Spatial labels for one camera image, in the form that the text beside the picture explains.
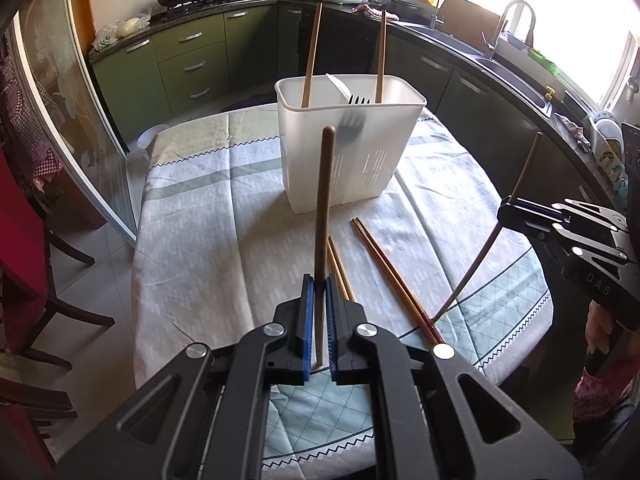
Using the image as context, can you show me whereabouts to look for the floral glass sliding door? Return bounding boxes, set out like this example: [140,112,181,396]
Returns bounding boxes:
[7,0,141,246]

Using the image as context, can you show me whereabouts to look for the dish drying rack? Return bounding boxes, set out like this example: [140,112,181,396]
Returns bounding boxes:
[585,110,626,186]

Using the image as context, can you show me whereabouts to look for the pink cloth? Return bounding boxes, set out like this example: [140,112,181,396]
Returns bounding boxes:
[352,2,401,22]

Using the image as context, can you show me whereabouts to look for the plastic bag with food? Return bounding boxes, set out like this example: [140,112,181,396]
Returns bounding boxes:
[95,10,153,46]

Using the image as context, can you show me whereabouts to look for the light bamboo chopstick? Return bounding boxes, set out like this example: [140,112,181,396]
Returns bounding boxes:
[327,236,357,303]
[326,252,348,301]
[300,2,323,108]
[375,9,388,103]

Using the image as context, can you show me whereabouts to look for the small steel faucet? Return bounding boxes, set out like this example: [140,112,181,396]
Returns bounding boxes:
[417,0,445,31]

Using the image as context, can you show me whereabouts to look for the steel double sink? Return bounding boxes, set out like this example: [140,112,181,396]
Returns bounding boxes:
[410,25,551,111]

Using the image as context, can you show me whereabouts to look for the wooden cutting board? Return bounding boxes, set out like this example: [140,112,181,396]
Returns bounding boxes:
[440,0,506,46]

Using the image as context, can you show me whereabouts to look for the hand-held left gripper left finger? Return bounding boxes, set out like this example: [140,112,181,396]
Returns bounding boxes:
[55,274,317,480]

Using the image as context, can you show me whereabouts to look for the reddish brown wooden chopstick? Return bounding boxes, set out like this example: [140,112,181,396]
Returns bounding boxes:
[432,131,543,323]
[312,126,336,373]
[354,217,446,345]
[350,219,437,346]

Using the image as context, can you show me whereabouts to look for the person's right forearm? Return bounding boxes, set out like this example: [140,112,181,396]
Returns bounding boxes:
[572,355,640,423]

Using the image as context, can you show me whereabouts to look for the black gas stove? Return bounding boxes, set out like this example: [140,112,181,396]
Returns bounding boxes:
[160,0,273,18]

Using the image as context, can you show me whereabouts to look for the patterned grey green tablecloth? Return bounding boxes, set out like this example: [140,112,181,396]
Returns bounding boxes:
[131,105,553,471]

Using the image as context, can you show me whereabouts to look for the grey dishcloth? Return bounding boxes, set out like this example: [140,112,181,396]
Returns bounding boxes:
[554,112,593,153]

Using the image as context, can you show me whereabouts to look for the person's right hand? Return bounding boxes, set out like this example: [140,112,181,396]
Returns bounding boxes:
[584,302,611,361]

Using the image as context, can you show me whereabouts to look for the tall steel faucet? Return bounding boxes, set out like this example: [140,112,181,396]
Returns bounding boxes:
[482,0,536,61]

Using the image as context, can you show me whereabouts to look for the white plastic utensil holder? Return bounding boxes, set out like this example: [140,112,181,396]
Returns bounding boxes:
[274,74,428,215]

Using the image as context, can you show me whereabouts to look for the kitchen window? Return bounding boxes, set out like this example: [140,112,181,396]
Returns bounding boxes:
[402,0,640,111]

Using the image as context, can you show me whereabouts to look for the green lower kitchen cabinets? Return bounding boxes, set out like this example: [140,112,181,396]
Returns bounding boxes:
[90,0,301,131]

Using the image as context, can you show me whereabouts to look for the black plastic fork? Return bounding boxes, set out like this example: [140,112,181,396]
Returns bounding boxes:
[337,94,372,141]

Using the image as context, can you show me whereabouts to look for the red covered wooden chair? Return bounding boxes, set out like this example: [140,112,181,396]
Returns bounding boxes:
[0,150,116,461]

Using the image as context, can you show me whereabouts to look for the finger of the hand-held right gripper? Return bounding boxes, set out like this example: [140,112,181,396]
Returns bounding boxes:
[497,206,631,264]
[504,197,629,234]

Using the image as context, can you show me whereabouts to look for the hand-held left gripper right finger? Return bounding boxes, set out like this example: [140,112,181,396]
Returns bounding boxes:
[325,275,584,480]

